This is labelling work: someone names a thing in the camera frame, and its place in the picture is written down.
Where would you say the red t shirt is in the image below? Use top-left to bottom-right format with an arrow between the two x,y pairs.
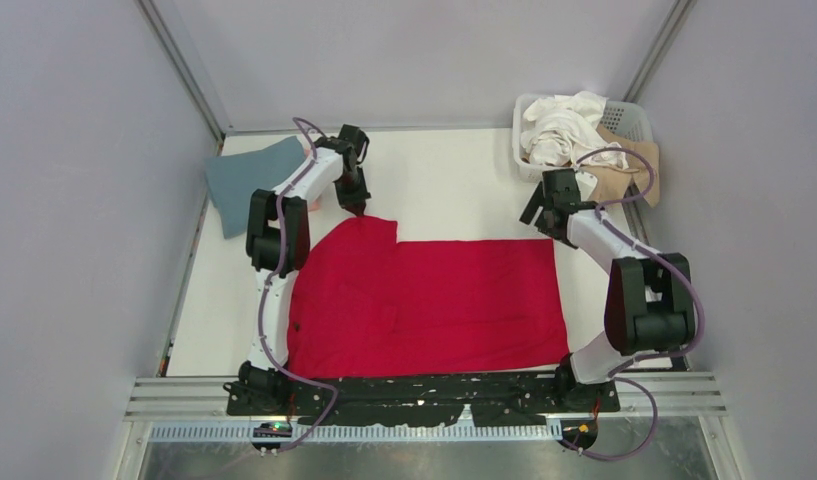
287,216 -> 569,379

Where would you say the white t shirt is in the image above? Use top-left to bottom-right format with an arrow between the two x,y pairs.
517,91 -> 629,171

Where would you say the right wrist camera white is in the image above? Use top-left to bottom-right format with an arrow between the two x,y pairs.
575,171 -> 598,201

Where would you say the aluminium frame rail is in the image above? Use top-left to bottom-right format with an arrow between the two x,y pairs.
125,372 -> 727,447

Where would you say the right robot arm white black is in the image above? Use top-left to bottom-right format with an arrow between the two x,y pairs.
520,168 -> 704,399

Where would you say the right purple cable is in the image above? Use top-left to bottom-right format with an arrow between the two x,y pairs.
558,146 -> 707,464

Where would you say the folded pink t shirt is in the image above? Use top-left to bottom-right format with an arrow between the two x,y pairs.
299,151 -> 325,211

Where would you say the folded blue-grey t shirt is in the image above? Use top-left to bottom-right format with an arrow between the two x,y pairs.
204,137 -> 306,239

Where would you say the white plastic laundry basket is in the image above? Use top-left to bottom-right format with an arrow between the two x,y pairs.
511,93 -> 653,181

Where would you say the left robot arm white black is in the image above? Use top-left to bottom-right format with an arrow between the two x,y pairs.
224,124 -> 371,416

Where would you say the beige t shirt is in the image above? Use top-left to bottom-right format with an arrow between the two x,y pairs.
584,125 -> 661,207

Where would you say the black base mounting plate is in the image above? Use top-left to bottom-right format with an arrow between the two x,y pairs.
223,369 -> 620,427

